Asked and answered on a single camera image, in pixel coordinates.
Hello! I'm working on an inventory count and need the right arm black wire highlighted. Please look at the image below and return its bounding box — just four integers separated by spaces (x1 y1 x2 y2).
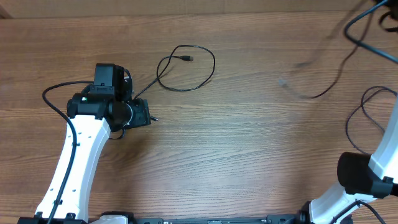
343 0 398 65

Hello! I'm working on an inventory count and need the black USB cable long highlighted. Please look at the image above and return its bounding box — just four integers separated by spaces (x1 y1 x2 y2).
345 85 397 155

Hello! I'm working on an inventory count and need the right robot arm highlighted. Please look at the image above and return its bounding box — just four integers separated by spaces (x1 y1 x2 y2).
298 105 397 223

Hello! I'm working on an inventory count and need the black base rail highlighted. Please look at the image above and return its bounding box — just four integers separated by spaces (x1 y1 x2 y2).
90 211 354 224

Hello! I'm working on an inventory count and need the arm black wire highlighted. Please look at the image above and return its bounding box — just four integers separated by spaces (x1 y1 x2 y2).
343 0 398 65
42 80 95 224

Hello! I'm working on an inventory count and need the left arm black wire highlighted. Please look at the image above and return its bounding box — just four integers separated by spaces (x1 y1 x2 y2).
42 80 95 224

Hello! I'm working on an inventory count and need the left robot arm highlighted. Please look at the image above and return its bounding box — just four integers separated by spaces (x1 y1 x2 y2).
18 63 151 223

